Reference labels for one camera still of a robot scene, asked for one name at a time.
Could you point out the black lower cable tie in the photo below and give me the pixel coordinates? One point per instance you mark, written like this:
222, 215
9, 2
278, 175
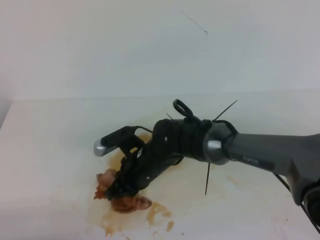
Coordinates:
207, 178

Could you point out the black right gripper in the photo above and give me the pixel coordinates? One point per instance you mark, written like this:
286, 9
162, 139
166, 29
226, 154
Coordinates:
144, 165

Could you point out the brown stained wet rag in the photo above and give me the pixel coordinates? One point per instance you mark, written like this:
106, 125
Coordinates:
122, 205

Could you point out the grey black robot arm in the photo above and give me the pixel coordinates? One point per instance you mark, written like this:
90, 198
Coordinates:
297, 158

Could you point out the brown coffee spill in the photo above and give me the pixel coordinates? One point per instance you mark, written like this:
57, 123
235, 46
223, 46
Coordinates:
124, 214

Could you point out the black cable tie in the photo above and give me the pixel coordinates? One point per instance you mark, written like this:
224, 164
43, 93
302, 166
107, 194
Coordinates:
215, 119
207, 178

